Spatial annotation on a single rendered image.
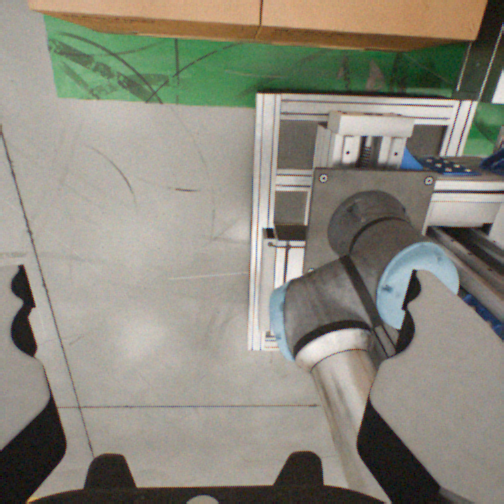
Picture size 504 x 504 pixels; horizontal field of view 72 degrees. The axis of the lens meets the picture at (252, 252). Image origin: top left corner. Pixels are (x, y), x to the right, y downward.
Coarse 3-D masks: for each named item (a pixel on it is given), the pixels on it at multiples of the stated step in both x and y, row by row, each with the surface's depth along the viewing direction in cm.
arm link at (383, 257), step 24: (360, 240) 54; (384, 240) 50; (408, 240) 48; (360, 264) 48; (384, 264) 46; (408, 264) 44; (432, 264) 44; (360, 288) 47; (384, 288) 45; (456, 288) 46; (384, 312) 46
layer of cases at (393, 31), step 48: (48, 0) 88; (96, 0) 88; (144, 0) 88; (192, 0) 89; (240, 0) 89; (288, 0) 89; (336, 0) 90; (384, 0) 90; (432, 0) 91; (480, 0) 91
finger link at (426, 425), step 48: (432, 288) 10; (432, 336) 8; (480, 336) 8; (384, 384) 7; (432, 384) 7; (480, 384) 7; (384, 432) 6; (432, 432) 6; (480, 432) 6; (384, 480) 7; (432, 480) 5; (480, 480) 5
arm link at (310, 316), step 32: (288, 288) 52; (320, 288) 49; (352, 288) 47; (288, 320) 49; (320, 320) 46; (352, 320) 46; (288, 352) 50; (320, 352) 45; (352, 352) 44; (320, 384) 44; (352, 384) 41; (352, 416) 39; (352, 448) 38; (352, 480) 37
